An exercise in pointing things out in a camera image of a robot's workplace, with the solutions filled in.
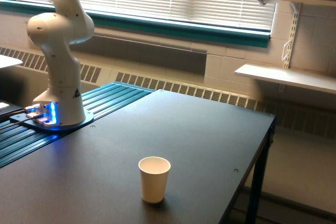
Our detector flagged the upper white wall shelf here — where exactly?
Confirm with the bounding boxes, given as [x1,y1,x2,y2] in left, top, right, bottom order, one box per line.
[282,0,336,7]

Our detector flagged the lower white wall shelf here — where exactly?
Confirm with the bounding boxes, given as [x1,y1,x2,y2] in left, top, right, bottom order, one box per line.
[235,64,335,94]

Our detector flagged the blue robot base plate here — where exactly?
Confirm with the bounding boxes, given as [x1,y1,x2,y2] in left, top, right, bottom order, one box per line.
[22,110,94,132]

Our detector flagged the white desk corner left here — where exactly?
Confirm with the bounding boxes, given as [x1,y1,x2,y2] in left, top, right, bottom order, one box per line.
[0,55,23,68]

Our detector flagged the baseboard radiator heater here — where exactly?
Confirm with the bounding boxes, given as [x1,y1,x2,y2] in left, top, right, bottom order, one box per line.
[0,47,336,141]

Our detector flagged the blue aluminium extrusion rails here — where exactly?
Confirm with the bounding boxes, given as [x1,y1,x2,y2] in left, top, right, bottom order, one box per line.
[1,82,154,167]

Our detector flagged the black table leg frame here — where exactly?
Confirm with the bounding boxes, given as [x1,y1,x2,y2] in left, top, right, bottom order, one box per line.
[219,113,276,223]

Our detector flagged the white shelf rail bracket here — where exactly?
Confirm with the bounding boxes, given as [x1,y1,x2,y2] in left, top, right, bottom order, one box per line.
[281,0,301,69]

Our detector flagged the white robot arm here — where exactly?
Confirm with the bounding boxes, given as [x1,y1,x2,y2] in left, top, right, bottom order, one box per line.
[27,0,95,128]

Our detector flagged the black cables at base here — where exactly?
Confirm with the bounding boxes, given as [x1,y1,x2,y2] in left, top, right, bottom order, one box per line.
[0,105,40,131]

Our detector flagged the white paper cup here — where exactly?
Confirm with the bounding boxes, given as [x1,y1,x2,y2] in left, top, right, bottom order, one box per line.
[138,156,171,204]

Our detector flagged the white wall shelf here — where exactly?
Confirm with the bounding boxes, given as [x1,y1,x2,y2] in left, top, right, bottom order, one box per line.
[282,0,336,7]
[235,64,335,94]

